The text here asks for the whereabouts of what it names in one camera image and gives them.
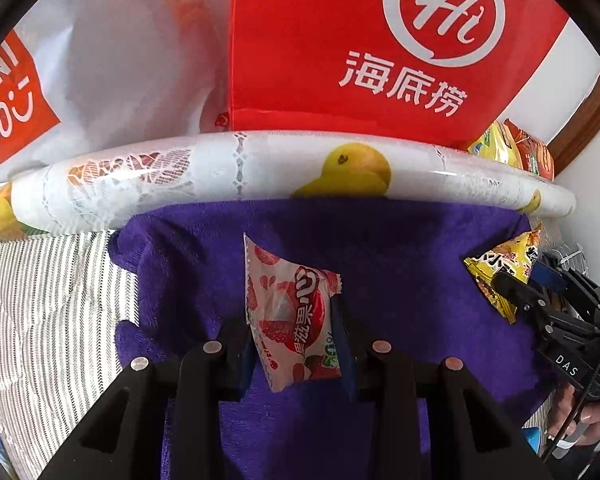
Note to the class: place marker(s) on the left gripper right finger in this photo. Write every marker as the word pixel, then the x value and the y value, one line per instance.
pixel 352 341

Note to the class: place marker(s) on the white Miniso plastic bag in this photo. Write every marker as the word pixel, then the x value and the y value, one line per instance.
pixel 81 76

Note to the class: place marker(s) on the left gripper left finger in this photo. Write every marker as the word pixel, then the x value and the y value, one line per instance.
pixel 237 362

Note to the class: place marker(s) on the orange chips bag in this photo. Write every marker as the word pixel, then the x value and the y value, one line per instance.
pixel 534 154

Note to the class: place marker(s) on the person right hand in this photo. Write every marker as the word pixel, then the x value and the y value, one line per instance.
pixel 564 400

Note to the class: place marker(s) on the pink strawberry candy packet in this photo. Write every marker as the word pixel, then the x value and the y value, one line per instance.
pixel 288 311

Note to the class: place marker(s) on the yellow snack packet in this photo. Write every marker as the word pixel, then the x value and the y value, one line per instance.
pixel 515 257

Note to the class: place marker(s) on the red Haidilao paper bag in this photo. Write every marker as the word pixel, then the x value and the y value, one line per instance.
pixel 435 71

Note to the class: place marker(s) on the rolled lemon print mat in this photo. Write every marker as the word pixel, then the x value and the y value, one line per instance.
pixel 104 190

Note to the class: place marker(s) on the yellow chips bag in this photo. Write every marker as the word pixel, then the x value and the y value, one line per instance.
pixel 498 144

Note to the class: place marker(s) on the striped bed mattress cover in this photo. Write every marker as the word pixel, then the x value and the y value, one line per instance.
pixel 61 298

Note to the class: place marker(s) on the brown wooden door frame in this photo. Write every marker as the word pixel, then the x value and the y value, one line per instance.
pixel 578 132

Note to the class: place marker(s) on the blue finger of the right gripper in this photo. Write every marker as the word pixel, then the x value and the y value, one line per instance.
pixel 546 276
pixel 518 293

